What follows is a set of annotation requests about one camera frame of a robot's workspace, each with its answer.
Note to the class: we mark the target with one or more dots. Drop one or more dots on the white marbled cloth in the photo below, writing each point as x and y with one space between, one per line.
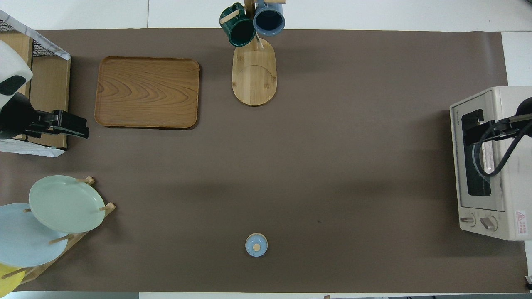
50 47

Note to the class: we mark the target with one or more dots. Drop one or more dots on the wooden shelf unit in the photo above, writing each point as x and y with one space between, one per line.
50 99

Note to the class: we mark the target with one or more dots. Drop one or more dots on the yellow plate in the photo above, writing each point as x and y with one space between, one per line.
7 282

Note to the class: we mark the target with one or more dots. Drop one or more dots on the glass oven door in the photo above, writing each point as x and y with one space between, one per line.
459 174

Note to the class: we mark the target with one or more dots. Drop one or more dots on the oven control knob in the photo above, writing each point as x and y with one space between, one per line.
488 223
468 220

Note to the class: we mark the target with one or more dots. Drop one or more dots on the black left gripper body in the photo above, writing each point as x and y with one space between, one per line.
14 118

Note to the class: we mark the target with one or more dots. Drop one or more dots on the blue mug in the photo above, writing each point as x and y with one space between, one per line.
269 20

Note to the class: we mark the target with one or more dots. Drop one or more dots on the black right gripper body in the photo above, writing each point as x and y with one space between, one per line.
525 109

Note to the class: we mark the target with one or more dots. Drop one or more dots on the pale green plate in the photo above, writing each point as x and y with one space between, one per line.
66 203

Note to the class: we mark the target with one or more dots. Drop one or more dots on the brown table mat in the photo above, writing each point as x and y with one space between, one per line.
332 166

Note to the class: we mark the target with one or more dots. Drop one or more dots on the wooden serving tray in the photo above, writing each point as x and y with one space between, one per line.
147 92

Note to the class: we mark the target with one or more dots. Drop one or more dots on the wooden plate rack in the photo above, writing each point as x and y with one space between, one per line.
79 238

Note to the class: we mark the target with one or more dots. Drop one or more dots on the dark green mug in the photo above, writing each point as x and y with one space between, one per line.
239 29

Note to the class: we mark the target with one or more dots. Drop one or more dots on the cream toaster oven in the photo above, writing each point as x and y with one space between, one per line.
517 166

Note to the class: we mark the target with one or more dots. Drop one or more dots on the wooden mug tree stand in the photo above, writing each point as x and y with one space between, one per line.
254 74

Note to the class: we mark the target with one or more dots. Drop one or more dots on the light blue racked plate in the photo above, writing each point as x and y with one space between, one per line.
20 241

